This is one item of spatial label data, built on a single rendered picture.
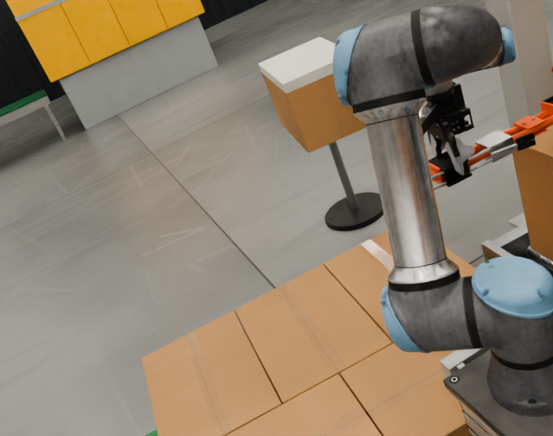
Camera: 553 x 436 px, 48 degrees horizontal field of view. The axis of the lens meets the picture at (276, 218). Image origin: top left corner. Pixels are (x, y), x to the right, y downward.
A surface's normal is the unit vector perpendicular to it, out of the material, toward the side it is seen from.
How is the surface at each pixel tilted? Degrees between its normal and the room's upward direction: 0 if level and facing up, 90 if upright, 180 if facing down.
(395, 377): 0
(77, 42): 90
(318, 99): 90
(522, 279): 8
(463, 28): 65
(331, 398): 0
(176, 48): 90
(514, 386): 73
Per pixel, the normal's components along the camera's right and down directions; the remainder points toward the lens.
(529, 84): 0.31, 0.36
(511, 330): -0.30, 0.51
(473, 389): -0.35, -0.82
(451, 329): -0.36, 0.27
